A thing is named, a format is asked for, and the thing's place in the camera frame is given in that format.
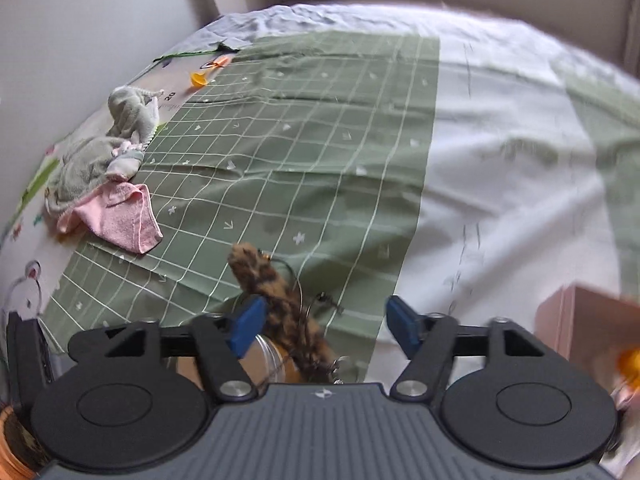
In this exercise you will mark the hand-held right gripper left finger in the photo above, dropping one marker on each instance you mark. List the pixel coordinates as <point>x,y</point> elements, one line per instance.
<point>247,327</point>

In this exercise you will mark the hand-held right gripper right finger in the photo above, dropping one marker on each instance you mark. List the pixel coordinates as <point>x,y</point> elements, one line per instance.
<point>402,327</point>

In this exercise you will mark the pink towel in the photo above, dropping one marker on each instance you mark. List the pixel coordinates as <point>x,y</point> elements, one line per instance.
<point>125,215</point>

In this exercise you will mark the pink cardboard box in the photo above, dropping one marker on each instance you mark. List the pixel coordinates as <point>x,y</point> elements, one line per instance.
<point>575,320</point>

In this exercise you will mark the white sheet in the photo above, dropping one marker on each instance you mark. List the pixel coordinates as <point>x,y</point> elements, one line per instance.
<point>500,160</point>

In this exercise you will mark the green grid bedsheet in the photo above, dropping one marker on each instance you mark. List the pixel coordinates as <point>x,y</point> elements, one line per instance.
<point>300,135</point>

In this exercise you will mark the small white cloth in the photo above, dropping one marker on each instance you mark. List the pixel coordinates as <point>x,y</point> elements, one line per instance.
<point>125,160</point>

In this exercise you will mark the dark object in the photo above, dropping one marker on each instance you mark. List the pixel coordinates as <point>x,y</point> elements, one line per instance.
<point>27,350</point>

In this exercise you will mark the printed bedsheet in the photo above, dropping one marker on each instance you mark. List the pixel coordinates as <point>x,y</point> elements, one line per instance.
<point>30,260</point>

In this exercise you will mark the grey cloth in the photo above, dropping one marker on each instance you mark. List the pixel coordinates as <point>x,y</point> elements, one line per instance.
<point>85,165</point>
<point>130,110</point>

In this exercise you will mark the orange object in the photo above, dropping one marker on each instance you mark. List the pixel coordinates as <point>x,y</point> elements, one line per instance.
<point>630,362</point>

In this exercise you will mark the small orange plastic piece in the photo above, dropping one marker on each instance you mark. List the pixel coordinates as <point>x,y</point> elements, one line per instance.
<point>200,79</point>

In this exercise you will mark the brown object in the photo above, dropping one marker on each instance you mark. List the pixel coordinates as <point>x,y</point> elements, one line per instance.
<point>12,445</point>

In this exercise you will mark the orange pink plastic piece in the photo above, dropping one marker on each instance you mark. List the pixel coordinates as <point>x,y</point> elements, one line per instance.
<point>220,62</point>

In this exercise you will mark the black and green stem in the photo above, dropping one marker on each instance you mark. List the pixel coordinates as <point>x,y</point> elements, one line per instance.
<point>222,47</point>

